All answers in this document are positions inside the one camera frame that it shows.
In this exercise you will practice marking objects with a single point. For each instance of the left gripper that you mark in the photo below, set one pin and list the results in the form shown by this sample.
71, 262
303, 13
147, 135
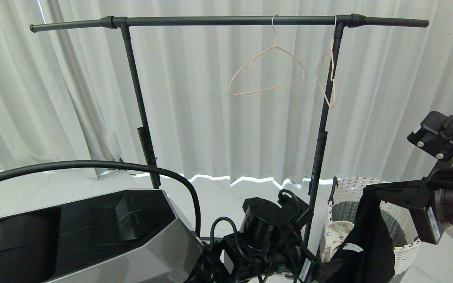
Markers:
309, 271

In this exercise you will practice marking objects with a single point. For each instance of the pink clothes hanger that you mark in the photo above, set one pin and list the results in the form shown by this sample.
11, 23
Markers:
275, 43
332, 106

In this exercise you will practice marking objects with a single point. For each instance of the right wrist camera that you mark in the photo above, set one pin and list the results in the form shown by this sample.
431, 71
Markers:
439, 133

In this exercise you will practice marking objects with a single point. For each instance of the cream printed garment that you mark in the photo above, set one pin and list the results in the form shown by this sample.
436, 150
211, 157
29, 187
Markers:
336, 236

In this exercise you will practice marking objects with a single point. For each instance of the white curtain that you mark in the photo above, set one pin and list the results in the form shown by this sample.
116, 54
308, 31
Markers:
218, 118
14, 98

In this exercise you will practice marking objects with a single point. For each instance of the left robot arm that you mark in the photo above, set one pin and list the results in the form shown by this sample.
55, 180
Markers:
151, 243

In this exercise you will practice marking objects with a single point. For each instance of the black garment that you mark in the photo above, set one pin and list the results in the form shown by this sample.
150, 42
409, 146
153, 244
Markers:
368, 236

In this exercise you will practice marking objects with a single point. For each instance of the black clothes rack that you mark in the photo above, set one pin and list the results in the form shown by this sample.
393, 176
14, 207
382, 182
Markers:
210, 21

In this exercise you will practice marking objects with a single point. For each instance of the white laundry basket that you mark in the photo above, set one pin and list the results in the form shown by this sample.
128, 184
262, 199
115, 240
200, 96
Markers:
403, 251

